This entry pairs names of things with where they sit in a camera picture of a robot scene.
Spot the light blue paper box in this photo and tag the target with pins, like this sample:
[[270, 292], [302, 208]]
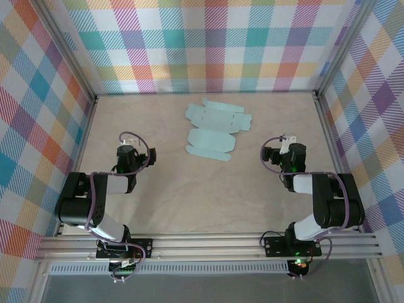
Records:
[[214, 120]]

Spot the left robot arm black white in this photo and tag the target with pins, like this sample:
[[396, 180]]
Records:
[[79, 202]]

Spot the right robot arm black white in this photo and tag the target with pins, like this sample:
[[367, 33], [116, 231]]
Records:
[[341, 202]]

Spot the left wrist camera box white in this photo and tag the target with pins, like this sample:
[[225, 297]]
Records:
[[129, 139]]

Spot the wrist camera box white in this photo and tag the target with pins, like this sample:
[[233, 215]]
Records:
[[288, 139], [129, 139]]

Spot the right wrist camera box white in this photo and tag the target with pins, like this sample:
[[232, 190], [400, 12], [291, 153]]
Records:
[[288, 139]]

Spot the aluminium table side rail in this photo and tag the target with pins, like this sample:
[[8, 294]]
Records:
[[83, 142], [331, 139]]

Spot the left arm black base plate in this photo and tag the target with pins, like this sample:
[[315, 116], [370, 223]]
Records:
[[143, 246]]

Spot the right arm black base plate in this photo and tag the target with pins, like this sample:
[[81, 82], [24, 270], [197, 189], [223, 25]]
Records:
[[274, 246]]

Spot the long aluminium mounting rail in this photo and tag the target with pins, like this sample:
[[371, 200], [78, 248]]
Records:
[[205, 246]]

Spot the aluminium frame post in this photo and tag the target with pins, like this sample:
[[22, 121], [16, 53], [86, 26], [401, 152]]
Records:
[[378, 284], [38, 284], [344, 47], [67, 50]]

